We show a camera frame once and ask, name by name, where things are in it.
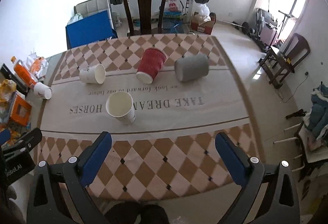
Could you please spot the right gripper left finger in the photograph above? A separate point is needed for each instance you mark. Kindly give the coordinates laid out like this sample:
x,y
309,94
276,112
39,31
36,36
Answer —
x,y
46,203

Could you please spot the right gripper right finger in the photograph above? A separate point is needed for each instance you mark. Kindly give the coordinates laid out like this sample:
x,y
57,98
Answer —
x,y
280,202

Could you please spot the white cup black calligraphy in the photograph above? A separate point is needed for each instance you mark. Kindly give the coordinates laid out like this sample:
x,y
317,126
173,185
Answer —
x,y
120,105

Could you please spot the white cup red seal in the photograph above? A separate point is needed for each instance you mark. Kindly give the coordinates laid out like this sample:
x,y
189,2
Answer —
x,y
43,91

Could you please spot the white cup with birds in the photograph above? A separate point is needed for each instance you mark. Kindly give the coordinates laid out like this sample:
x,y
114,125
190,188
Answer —
x,y
93,74

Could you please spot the grey ribbed cup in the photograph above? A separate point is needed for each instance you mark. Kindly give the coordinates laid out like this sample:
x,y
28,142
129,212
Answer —
x,y
192,67

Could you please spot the red ribbed paper cup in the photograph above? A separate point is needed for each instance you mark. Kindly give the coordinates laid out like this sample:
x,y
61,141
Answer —
x,y
151,63

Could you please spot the orange box with window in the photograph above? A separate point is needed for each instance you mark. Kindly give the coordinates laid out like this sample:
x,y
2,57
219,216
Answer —
x,y
20,111

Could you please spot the teal clothes pile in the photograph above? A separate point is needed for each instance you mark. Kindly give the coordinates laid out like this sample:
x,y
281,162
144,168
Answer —
x,y
316,120

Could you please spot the orange drink bottle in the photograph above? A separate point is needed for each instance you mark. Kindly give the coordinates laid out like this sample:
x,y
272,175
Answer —
x,y
23,72

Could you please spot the white plastic bags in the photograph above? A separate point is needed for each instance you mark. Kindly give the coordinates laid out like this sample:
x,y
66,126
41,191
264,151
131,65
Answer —
x,y
36,65

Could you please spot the dark wooden side chair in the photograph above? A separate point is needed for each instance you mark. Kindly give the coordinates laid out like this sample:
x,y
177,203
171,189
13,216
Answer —
x,y
278,64

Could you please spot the checkered printed table mat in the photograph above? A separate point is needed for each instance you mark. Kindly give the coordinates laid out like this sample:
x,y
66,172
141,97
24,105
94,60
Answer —
x,y
169,150

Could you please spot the blue covered box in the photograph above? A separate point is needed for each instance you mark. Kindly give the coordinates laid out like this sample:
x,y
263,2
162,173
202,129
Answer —
x,y
90,29

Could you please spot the cardboard box with items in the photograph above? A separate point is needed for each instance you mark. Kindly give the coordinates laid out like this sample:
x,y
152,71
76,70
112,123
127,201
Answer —
x,y
203,24

